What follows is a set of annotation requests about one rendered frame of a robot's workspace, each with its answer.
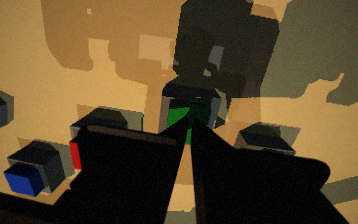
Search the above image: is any beige cube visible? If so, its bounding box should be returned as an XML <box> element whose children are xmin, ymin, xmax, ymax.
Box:
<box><xmin>0</xmin><ymin>101</ymin><xmax>8</xmax><ymax>127</ymax></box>

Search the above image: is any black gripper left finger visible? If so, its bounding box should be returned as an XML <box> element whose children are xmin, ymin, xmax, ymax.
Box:
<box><xmin>76</xmin><ymin>117</ymin><xmax>189</xmax><ymax>224</ymax></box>

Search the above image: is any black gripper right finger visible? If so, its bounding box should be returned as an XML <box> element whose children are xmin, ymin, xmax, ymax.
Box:
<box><xmin>191</xmin><ymin>119</ymin><xmax>331</xmax><ymax>224</ymax></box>

